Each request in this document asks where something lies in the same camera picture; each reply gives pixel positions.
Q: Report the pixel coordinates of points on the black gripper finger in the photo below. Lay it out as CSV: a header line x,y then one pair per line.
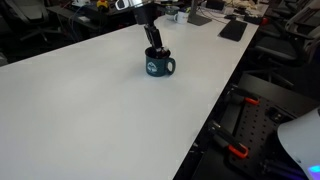
x,y
150,36
158,38

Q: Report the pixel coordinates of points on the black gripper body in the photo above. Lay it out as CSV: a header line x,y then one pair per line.
x,y
145,13

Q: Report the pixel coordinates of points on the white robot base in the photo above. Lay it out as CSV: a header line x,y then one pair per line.
x,y
301,140

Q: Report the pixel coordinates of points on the dark teal ceramic mug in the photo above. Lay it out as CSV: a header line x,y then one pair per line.
x,y
155,65

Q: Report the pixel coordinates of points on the white mug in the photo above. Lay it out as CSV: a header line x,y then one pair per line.
x,y
182,17

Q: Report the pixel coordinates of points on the yellow toy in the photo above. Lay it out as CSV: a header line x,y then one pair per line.
x,y
102,4

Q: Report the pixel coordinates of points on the grey monitor stand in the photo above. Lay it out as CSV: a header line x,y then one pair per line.
x,y
197,17

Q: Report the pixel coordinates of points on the black computer mouse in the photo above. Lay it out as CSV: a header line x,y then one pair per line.
x,y
229,16

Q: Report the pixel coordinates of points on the black keyboard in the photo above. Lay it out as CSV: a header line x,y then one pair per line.
x,y
233,30

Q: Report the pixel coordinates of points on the black box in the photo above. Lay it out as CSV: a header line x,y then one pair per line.
x,y
253,19

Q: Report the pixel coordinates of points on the black orange-tipped clamp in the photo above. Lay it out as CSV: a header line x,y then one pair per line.
x,y
228,140
242,95

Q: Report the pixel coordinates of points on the dark office chair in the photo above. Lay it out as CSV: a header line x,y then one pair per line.
x,y
30,15

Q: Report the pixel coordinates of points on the grey mesh office chair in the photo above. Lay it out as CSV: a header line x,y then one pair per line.
x,y
290,38

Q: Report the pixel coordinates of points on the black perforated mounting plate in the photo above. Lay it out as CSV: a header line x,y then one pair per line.
x,y
256,131

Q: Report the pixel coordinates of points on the black mounting knob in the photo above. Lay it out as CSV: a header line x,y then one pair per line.
x,y
276,115

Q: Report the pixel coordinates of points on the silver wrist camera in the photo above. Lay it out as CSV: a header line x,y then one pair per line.
x,y
124,4

